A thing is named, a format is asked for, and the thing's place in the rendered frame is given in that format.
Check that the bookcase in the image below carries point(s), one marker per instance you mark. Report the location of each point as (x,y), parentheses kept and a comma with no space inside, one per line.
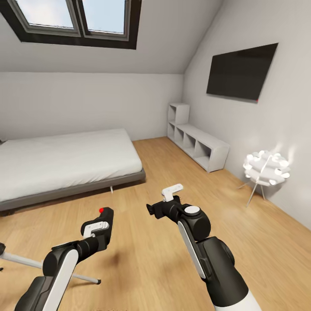
(196,143)

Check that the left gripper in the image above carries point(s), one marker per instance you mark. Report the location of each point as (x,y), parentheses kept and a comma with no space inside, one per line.
(96,244)

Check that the digital camera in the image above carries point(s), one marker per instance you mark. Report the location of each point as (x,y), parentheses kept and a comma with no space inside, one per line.
(106,215)

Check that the camera tripod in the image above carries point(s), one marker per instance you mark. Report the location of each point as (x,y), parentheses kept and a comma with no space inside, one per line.
(15,258)

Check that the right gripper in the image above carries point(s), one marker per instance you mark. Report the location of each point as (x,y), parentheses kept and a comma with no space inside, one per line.
(162,209)

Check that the bed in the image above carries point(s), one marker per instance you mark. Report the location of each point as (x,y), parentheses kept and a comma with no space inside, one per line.
(40,169)

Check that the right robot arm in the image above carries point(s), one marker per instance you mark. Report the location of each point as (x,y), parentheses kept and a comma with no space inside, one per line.
(212,257)

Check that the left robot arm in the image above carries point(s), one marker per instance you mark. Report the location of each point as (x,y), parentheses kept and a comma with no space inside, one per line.
(46,292)

